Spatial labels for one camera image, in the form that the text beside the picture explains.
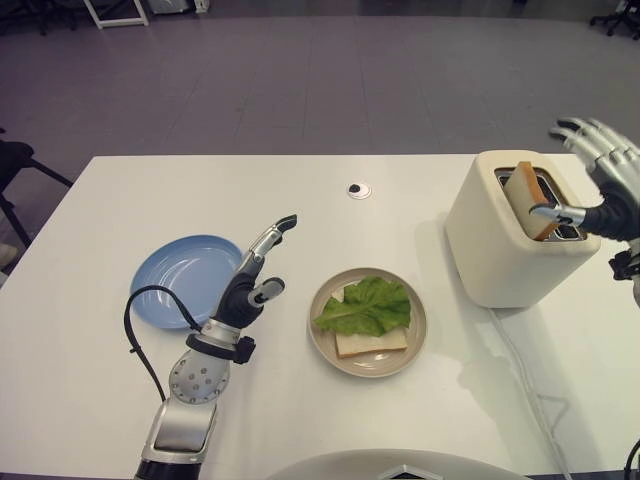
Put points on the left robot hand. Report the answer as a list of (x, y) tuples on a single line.
[(240, 295)]

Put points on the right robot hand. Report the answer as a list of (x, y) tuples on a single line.
[(617, 165)]

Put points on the bread slice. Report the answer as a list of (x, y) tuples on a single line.
[(522, 195), (370, 345)]

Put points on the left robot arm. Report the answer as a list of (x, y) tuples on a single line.
[(192, 380)]

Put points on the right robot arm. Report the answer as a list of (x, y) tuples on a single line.
[(625, 266)]

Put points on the blue plate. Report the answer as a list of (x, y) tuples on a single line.
[(185, 275)]

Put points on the beige plate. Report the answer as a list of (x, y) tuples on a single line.
[(325, 345)]

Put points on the green lettuce leaf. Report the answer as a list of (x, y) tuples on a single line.
[(367, 307)]

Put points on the black office chair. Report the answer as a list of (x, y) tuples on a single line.
[(50, 12), (617, 17)]

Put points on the cream toaster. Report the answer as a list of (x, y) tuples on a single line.
[(495, 260)]

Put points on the robot body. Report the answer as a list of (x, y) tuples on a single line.
[(400, 462)]

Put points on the white table frame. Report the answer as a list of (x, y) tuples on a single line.
[(122, 22)]

